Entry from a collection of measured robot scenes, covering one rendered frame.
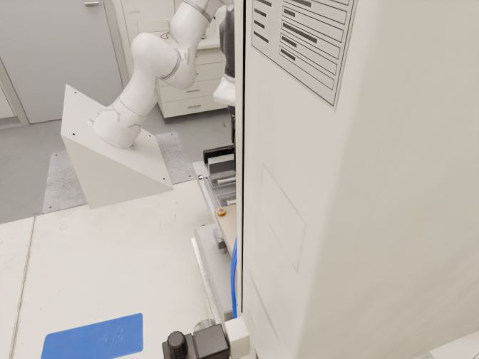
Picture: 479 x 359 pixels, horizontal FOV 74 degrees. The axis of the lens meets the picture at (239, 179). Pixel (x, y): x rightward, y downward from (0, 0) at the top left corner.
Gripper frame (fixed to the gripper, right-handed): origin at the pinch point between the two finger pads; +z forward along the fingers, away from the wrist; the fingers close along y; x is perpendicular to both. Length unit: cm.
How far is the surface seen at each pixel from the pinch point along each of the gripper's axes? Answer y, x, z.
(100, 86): 275, 54, 77
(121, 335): -20, 38, 28
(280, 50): -50, 16, -46
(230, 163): 7.1, 1.3, 3.3
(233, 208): -22.4, 10.0, -8.2
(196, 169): 11.4, 10.6, 6.0
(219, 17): 232, -61, 13
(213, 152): 13.2, 4.7, 2.4
